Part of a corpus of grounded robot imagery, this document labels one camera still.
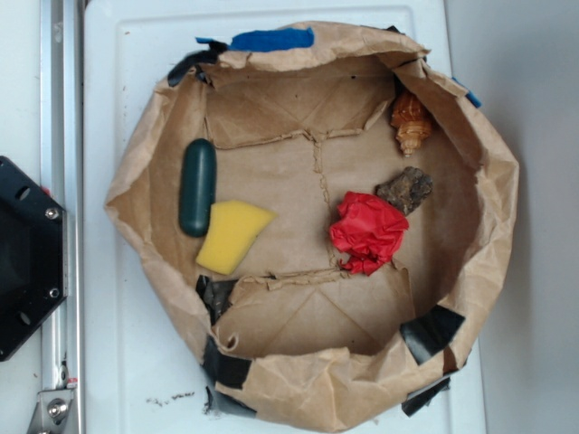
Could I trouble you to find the dark green oblong sponge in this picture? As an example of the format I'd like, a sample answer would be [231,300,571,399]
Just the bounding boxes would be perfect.
[179,138,217,238]

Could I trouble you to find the yellow sponge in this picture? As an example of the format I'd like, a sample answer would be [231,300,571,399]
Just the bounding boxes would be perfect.
[195,200,277,275]

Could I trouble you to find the brown paper bag bin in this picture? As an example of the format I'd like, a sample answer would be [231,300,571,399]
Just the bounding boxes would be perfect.
[105,22,519,432]

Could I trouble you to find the crumpled red paper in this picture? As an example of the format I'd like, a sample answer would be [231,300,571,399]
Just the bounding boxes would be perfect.
[329,191,409,276]

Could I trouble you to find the black tape inside left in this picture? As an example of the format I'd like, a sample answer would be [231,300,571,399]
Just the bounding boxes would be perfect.
[195,275,237,325]

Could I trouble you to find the black tape inside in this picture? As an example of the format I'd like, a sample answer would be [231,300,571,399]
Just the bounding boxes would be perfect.
[195,275,237,325]
[399,305,465,365]

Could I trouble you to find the brown rock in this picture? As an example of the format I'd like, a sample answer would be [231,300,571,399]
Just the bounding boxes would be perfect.
[375,166,433,216]

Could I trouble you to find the orange spiral seashell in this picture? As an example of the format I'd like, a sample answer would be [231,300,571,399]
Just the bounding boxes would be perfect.
[391,90,432,157]

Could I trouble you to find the black tape bottom left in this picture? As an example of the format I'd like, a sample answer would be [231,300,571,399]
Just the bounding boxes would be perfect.
[201,337,256,418]

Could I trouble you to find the black tape top left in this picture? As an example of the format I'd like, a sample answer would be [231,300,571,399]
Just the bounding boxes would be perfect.
[167,41,229,88]

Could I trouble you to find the black tape lower right inside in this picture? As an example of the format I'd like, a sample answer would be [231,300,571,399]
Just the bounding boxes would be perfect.
[399,305,465,365]

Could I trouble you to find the blue tape strip top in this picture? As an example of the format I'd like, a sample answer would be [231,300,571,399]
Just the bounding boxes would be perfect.
[195,27,315,52]

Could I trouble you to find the white plastic board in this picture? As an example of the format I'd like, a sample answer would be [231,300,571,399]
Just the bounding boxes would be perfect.
[80,5,489,434]

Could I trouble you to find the blue tape piece right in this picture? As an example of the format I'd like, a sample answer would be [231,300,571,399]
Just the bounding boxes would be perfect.
[451,76,482,109]

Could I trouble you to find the black tape bottom right outside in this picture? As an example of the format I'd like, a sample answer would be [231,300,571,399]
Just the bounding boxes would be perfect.
[401,376,451,417]

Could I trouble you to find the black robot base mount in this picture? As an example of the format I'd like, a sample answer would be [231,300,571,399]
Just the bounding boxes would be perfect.
[1,156,66,362]

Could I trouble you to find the aluminium extrusion rail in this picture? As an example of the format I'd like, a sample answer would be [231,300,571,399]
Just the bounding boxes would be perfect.
[28,1,87,433]

